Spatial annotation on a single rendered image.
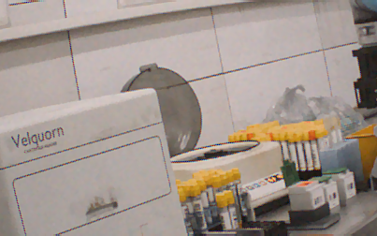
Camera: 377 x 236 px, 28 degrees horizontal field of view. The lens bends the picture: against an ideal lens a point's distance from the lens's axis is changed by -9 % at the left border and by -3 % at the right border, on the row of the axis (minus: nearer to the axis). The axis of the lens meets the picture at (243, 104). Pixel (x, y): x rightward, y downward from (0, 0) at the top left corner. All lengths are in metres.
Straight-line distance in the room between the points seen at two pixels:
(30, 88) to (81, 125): 0.76
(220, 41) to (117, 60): 0.39
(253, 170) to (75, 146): 0.75
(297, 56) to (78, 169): 1.59
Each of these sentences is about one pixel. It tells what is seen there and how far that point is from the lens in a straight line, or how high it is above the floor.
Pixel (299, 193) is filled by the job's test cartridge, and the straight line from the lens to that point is 1.36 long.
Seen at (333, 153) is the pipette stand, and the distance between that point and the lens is 1.54.
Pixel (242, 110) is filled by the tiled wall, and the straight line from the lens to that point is 2.18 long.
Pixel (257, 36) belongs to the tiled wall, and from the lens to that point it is 2.28.
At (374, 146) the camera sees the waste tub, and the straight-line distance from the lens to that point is 1.64.
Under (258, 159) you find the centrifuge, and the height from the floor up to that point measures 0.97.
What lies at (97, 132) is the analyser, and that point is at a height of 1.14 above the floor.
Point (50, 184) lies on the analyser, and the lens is 0.88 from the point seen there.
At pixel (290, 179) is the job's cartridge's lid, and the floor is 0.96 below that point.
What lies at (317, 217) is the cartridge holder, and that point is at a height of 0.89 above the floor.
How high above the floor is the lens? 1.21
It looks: 4 degrees down
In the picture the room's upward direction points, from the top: 11 degrees counter-clockwise
